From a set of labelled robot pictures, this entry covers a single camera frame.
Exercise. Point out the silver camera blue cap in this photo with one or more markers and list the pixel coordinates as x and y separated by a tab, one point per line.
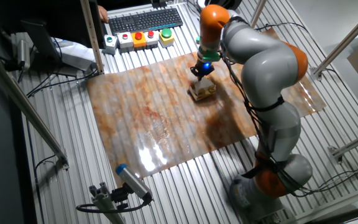
134	182

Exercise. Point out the long aluminium frame bar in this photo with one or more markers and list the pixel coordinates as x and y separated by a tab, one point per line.
343	42

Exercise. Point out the short aluminium profile stand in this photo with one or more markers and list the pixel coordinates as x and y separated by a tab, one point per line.
104	202

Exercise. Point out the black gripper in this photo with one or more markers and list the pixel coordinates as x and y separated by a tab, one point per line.
204	69

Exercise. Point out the person's hand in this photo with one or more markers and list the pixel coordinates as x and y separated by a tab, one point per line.
103	15

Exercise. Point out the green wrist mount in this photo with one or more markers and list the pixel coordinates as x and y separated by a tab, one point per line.
209	56

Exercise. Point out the black monitor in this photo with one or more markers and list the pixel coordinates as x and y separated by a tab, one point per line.
57	18

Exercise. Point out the white paper napkin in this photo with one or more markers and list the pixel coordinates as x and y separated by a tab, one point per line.
205	84

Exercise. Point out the slanted aluminium frame post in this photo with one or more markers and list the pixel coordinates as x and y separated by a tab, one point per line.
91	34

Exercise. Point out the marble pattern table mat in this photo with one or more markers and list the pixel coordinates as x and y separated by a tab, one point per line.
135	109

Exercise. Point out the small silver camera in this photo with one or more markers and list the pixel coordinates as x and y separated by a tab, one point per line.
23	54

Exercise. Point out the small green button grey box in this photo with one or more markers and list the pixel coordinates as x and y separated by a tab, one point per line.
110	43

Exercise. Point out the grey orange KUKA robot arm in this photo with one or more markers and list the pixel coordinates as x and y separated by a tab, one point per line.
269	71

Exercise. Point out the white paper sheet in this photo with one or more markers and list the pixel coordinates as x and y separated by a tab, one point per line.
73	49

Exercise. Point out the long diagonal aluminium beam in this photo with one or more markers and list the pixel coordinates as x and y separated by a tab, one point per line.
26	109

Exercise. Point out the short aluminium frame bar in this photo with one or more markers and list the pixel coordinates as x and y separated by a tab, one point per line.
356	143

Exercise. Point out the small red button white box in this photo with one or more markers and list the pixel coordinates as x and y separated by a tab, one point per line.
125	40

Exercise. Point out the green button yellow box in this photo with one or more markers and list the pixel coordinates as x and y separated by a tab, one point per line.
166	36

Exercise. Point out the round metal post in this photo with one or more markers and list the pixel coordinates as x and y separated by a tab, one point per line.
257	14

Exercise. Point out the black computer keyboard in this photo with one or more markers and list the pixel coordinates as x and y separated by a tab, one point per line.
145	21

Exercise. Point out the red button orange box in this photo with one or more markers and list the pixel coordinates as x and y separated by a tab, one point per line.
139	40

